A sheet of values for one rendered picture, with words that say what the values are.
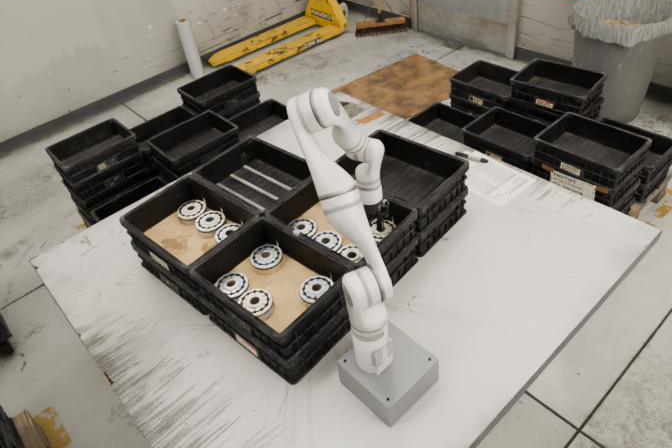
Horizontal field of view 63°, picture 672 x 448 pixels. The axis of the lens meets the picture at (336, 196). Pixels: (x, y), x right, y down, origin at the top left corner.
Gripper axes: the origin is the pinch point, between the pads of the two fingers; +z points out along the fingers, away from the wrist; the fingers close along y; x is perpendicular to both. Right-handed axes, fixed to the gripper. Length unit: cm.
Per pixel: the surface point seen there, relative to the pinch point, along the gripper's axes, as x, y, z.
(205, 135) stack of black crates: 156, 21, 40
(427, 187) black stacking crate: 5.2, 31.7, 4.9
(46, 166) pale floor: 295, -44, 90
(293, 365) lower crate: -14.7, -45.5, 7.4
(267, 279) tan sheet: 12.8, -33.2, 4.4
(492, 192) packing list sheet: -5, 57, 18
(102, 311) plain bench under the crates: 55, -74, 18
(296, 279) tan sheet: 6.1, -27.1, 4.4
